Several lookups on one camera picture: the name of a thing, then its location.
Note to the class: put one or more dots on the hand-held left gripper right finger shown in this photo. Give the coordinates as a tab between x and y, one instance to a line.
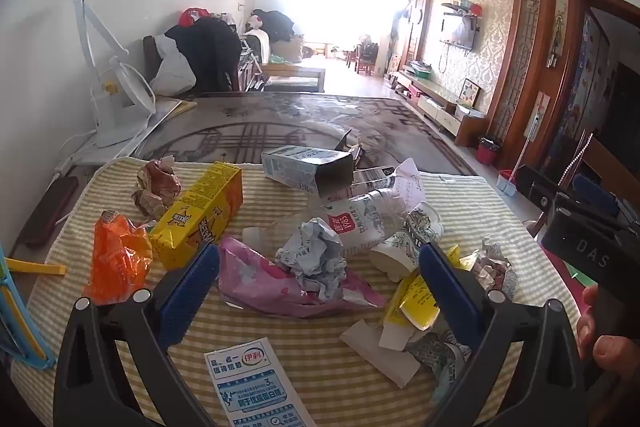
450	292

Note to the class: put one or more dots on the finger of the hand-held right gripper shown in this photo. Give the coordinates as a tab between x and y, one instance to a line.
595	189

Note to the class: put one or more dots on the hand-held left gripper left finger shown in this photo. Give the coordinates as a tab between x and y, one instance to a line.
190	294

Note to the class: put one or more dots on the red white wrapper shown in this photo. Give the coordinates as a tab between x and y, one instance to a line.
157	184

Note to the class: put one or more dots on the blue white paper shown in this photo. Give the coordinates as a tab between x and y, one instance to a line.
312	257

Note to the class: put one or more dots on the dark cigarette box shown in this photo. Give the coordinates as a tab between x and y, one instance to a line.
345	141

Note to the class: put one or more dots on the person's right hand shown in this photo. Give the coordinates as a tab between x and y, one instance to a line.
612	354

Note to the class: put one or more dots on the flattened yellow carton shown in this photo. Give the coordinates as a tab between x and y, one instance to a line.
415	304

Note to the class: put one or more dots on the crumpled printed paper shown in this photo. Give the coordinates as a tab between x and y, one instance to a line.
492	269

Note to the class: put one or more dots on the pink plastic bag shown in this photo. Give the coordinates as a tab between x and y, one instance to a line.
265	282

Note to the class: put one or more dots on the yellow box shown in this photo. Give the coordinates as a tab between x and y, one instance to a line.
200	217

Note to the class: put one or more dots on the orange plastic wrapper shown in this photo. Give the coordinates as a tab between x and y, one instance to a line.
117	262

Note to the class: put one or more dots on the red dustpan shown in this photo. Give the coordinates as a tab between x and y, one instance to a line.
507	182

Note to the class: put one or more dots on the white cardboard piece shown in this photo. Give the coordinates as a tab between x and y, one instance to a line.
380	354

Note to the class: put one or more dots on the colourful door poster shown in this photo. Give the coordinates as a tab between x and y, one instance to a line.
590	82

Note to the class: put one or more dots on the flat blue white carton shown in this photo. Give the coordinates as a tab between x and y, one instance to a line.
255	387

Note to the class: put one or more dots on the red waste bin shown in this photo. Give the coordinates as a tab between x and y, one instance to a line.
487	153

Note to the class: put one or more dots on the clear plastic bottle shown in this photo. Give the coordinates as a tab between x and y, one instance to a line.
360	217

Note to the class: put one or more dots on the pink white carton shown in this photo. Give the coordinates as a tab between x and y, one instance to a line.
405	179

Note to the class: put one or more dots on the yellow striped mat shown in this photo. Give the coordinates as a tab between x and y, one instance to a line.
315	352

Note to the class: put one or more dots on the framed geometric picture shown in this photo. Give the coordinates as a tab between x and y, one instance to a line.
470	93

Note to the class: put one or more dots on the dark red phone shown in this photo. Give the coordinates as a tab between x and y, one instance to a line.
50	212

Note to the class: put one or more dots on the blue white milk carton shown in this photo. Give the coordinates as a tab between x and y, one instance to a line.
300	164

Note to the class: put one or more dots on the blue plastic rack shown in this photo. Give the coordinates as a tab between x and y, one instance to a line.
25	337

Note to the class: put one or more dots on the television cabinet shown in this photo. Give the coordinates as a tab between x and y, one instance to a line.
440	107

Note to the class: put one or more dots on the white flat board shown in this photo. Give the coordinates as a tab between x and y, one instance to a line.
165	114

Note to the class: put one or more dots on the white folding desk fan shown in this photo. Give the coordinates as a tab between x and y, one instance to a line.
117	127

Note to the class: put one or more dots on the white plastic bag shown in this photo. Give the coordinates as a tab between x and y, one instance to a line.
172	69

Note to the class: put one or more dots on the wooden sofa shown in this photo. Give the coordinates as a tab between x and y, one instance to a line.
295	79

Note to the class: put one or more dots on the wooden dining chairs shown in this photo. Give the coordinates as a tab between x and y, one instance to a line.
365	64

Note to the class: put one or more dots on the black clothes pile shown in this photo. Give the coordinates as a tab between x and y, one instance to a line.
210	52

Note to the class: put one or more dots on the red bag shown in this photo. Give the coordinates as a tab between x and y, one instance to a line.
192	14

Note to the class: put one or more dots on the black clothing on sofa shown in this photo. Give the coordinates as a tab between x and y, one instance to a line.
277	27

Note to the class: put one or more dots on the red white wall notice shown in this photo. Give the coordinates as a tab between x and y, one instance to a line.
535	117

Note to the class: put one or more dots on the hanging wall scroll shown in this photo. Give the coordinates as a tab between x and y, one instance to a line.
559	27

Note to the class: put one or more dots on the wall television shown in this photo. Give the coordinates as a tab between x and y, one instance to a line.
462	34

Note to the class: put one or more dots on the wall shelf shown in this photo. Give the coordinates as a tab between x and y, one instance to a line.
465	7

